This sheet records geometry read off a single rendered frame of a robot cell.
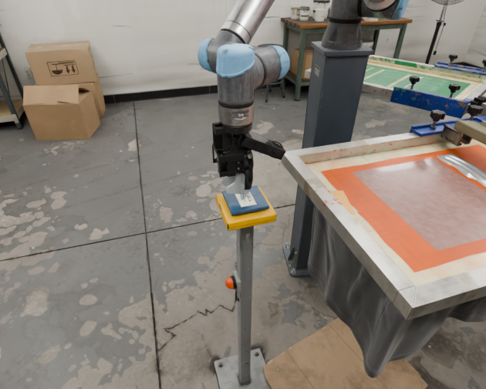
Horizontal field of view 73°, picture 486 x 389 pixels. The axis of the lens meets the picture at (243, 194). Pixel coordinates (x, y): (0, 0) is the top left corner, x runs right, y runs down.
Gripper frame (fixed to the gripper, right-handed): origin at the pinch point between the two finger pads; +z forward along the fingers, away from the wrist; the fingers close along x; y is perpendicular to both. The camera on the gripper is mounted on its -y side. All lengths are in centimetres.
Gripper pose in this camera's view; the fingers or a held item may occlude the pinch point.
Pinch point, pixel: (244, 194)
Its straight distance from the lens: 84.1
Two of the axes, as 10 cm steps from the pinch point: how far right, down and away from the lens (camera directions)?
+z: 0.0, 8.1, 5.8
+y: -9.6, 1.7, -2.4
